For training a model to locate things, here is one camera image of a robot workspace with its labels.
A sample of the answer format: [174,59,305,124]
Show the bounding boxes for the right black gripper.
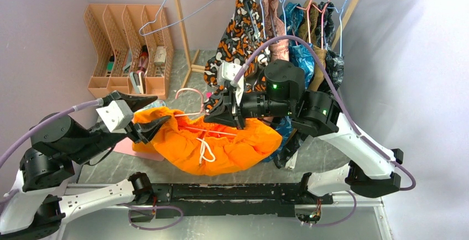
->
[204,87,294,131]

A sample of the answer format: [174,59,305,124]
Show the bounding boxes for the pink wire hanger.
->
[174,87,237,137]

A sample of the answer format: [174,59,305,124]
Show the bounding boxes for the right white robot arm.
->
[204,60,403,204]

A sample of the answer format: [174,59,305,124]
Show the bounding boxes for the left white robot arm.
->
[1,91,169,239]

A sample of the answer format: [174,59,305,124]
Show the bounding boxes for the orange camouflage shorts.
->
[204,0,266,111]

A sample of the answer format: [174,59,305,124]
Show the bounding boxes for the blue patterned shorts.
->
[262,2,315,168]

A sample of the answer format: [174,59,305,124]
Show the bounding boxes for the pink shorts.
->
[262,0,289,61]

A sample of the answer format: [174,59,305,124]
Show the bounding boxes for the brown shorts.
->
[298,0,326,91]

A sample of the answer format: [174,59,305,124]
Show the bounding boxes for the blue packaged item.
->
[142,100,166,110]

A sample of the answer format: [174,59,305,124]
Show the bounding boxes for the pink clipboard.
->
[114,138,165,161]

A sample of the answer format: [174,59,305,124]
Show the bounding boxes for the peach file organizer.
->
[84,4,174,100]

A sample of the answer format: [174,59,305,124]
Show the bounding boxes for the wooden clothes rack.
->
[169,0,373,92]

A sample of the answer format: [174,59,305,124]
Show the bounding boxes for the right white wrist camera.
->
[217,61,244,106]

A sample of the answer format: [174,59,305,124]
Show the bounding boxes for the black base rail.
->
[132,183,333,217]

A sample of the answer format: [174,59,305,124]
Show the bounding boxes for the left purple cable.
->
[0,99,105,210]

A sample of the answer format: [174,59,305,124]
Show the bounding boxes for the blue wire hanger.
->
[138,0,229,37]

